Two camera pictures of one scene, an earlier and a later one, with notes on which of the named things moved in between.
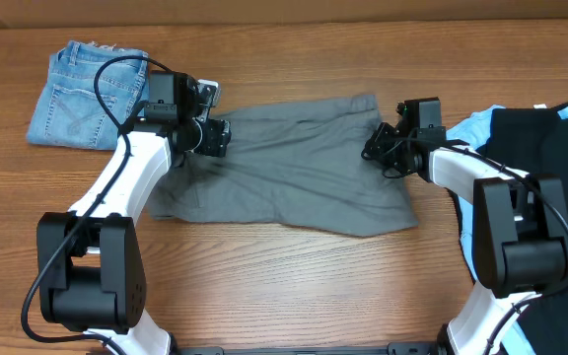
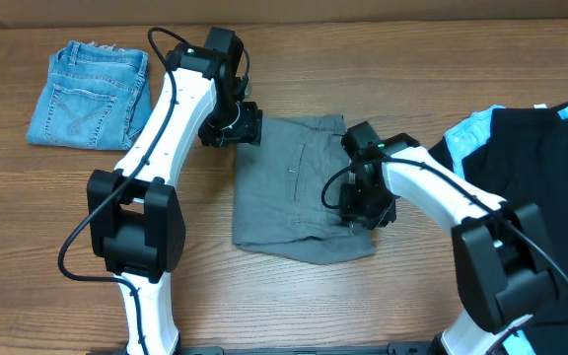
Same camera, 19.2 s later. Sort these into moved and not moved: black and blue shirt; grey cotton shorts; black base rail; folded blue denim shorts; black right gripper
Moved: black right gripper; grey cotton shorts
Not moved: black base rail; folded blue denim shorts; black and blue shirt
